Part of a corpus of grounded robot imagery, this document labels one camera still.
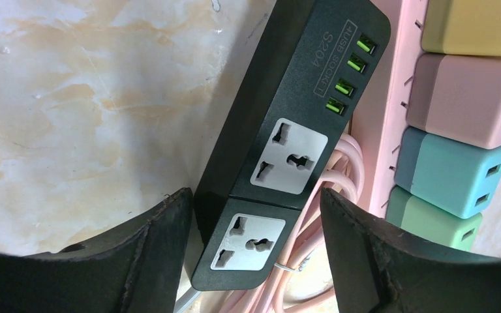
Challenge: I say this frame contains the black power strip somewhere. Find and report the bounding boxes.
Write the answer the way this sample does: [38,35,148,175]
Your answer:
[190,0,391,291]

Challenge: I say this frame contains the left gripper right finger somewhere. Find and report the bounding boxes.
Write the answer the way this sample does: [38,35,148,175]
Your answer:
[320,188,501,312]

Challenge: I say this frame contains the grey power cord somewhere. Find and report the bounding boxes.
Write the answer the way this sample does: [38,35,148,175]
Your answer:
[173,289,202,313]

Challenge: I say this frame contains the beige pink plug adapter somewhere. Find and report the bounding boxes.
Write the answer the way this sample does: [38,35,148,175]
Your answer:
[406,53,501,149]

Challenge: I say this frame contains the pink power cord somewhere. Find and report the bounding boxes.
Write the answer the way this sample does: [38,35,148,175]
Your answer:
[215,132,366,313]

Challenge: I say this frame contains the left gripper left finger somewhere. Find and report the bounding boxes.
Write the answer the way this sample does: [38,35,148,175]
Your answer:
[0,188,192,312]

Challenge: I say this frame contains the teal plug adapter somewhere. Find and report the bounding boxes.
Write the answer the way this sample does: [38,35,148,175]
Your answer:
[394,127,501,219]

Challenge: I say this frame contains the yellow plug adapter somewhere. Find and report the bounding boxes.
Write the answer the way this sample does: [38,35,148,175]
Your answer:
[421,0,501,57]

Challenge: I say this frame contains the pink power strip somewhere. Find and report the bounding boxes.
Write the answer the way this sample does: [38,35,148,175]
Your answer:
[351,0,428,217]

